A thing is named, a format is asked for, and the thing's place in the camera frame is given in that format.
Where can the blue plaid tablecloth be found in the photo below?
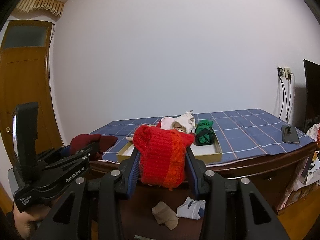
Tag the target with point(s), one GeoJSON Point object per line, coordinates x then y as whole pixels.
{"type": "Point", "coordinates": [242, 134]}

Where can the person's left hand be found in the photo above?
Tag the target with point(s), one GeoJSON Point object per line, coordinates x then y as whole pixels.
{"type": "Point", "coordinates": [25, 222]}

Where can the black smartphone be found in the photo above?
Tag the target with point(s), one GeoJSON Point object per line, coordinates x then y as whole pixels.
{"type": "Point", "coordinates": [289, 134]}

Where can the wall power outlet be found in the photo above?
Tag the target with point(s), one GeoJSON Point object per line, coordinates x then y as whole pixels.
{"type": "Point", "coordinates": [284, 72]}

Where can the fringed curtain valance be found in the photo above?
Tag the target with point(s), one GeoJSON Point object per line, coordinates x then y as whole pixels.
{"type": "Point", "coordinates": [55, 7]}

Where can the tan rolled socks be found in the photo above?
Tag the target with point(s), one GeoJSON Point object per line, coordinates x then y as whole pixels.
{"type": "Point", "coordinates": [165, 215]}

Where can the pale pink underwear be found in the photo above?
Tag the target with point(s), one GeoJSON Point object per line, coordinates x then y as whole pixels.
{"type": "Point", "coordinates": [168, 123]}

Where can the cream white underwear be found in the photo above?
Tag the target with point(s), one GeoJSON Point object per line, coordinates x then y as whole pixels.
{"type": "Point", "coordinates": [184, 123]}

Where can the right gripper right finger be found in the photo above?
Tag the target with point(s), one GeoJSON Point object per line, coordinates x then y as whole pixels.
{"type": "Point", "coordinates": [234, 209]}

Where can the maroon underwear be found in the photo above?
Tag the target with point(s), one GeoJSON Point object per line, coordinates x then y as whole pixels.
{"type": "Point", "coordinates": [101, 143]}

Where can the wooden drawer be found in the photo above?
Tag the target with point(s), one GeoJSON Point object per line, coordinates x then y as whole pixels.
{"type": "Point", "coordinates": [145, 224]}

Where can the wooden door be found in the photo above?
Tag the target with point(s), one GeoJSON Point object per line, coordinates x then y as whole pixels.
{"type": "Point", "coordinates": [25, 78]}

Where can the black television screen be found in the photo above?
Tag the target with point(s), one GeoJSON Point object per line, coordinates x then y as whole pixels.
{"type": "Point", "coordinates": [312, 78]}

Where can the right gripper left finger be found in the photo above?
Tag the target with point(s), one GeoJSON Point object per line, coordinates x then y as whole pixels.
{"type": "Point", "coordinates": [71, 216]}

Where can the white blue grey underwear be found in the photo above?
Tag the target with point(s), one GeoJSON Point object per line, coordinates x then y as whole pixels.
{"type": "Point", "coordinates": [191, 209]}

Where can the green black striped underwear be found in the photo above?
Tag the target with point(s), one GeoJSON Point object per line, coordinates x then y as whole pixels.
{"type": "Point", "coordinates": [204, 133]}

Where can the bright red garment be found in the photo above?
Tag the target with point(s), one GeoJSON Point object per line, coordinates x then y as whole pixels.
{"type": "Point", "coordinates": [159, 124]}

